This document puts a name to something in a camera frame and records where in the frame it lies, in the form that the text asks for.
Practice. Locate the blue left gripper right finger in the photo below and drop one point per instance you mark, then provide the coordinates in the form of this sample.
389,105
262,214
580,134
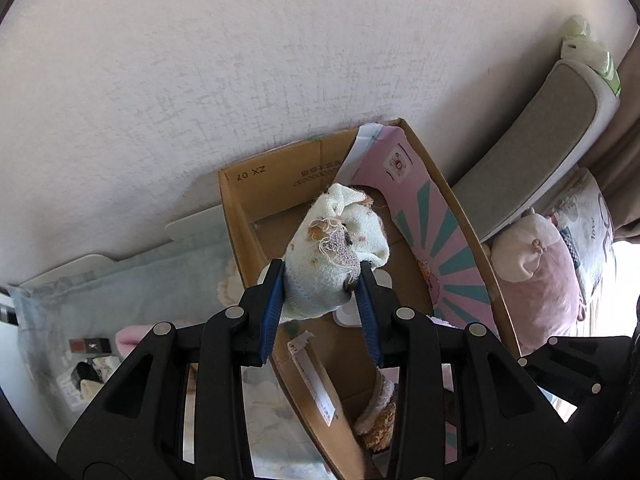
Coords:
366,311

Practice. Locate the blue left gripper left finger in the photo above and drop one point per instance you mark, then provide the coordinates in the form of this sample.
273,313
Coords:
270,305

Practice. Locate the cream stained sock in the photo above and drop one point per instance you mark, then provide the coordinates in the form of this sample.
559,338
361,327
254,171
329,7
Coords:
340,232

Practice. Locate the black lipstick box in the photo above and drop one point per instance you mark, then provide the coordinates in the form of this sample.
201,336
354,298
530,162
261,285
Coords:
93,346

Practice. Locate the white shipping label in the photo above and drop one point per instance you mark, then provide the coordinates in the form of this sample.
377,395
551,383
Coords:
297,348

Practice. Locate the brown cardboard box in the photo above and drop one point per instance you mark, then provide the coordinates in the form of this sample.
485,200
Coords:
265,198

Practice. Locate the pink plush pillow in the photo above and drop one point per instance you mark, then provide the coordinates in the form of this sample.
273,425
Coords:
537,278

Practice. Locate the white printed pillow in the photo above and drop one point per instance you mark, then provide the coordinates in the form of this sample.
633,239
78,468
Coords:
582,217

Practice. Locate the grey padded headboard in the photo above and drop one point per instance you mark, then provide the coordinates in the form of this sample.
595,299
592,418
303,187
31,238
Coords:
556,128

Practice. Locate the green white item on headboard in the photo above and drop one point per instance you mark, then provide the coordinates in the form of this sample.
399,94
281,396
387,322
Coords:
578,44

